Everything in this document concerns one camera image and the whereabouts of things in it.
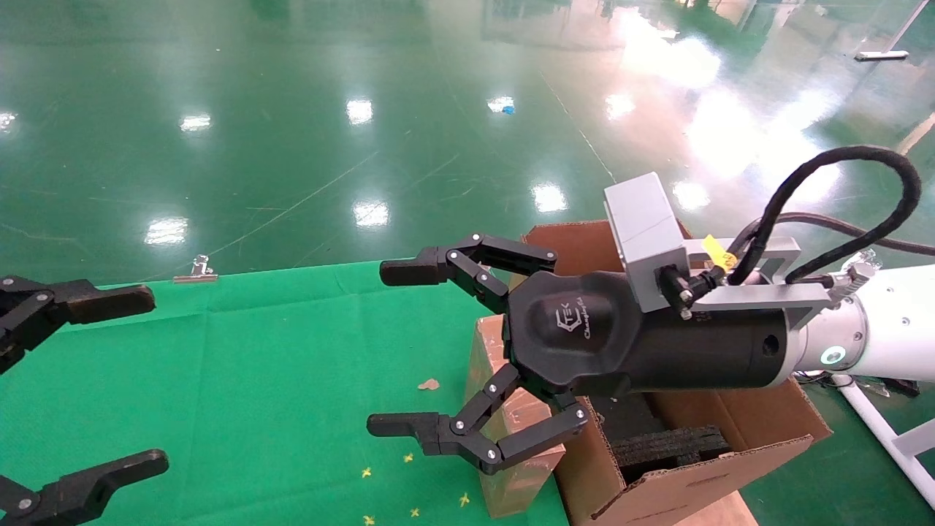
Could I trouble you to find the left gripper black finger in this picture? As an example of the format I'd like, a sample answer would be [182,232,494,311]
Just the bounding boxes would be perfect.
[0,449,170,526]
[0,276,156,373]

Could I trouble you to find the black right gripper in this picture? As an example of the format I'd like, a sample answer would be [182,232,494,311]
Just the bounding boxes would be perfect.
[367,234,795,476]

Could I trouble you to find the small taped cardboard box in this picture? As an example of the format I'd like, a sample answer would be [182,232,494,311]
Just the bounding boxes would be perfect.
[464,314,567,519]

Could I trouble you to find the large open cardboard carton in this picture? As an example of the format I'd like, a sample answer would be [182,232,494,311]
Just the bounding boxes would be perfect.
[520,219,833,526]

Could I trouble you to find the silver binder clip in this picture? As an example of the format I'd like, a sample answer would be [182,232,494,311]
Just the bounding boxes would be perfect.
[173,254,218,283]

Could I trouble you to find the green cloth with yellow marks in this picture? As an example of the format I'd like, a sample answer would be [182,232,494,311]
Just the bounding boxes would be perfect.
[0,261,570,526]

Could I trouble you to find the white metal stand foot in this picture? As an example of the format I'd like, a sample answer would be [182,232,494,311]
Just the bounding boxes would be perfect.
[836,373,935,508]

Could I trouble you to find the grey wrist camera housing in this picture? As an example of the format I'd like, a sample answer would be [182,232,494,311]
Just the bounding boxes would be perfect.
[604,172,692,313]

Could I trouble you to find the yellow cable tag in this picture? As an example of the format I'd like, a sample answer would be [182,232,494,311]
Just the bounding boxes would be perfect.
[703,235,737,270]

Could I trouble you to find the grey metal camera bracket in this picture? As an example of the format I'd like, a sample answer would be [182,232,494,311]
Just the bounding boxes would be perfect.
[685,236,848,329]

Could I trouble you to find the long thin black cable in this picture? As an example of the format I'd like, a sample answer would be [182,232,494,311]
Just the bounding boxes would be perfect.
[774,212,935,258]

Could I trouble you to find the black braided cable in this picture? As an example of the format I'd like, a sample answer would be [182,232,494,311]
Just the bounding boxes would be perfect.
[727,146,923,287]

